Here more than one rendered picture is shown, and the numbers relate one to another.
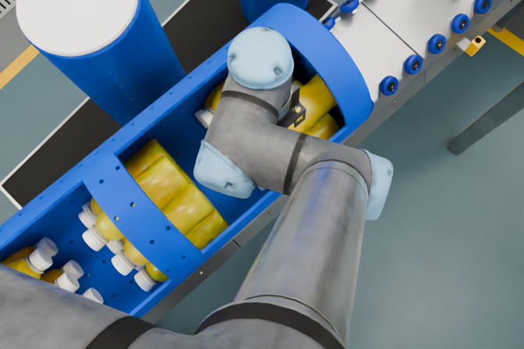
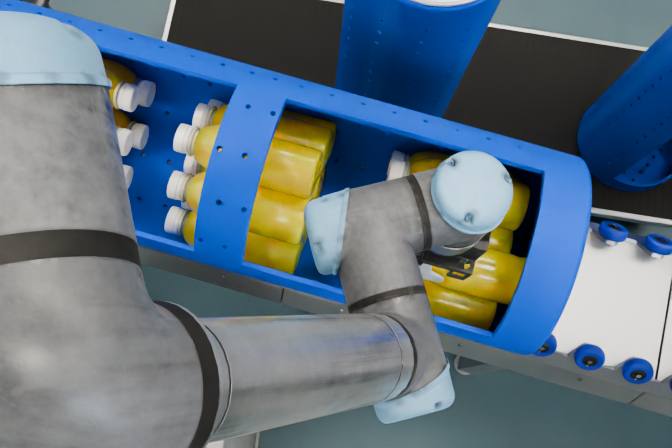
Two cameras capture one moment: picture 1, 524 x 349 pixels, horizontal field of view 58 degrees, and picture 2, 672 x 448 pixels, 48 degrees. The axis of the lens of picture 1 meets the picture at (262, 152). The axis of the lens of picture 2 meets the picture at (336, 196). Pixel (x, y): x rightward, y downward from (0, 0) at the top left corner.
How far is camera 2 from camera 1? 0.18 m
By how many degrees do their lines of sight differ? 9
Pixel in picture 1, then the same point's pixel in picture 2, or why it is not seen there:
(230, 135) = (369, 214)
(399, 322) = not seen: outside the picture
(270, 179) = (352, 285)
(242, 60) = (455, 175)
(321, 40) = (566, 240)
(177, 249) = (228, 234)
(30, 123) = not seen: outside the picture
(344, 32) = (621, 259)
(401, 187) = not seen: outside the picture
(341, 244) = (311, 385)
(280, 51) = (492, 207)
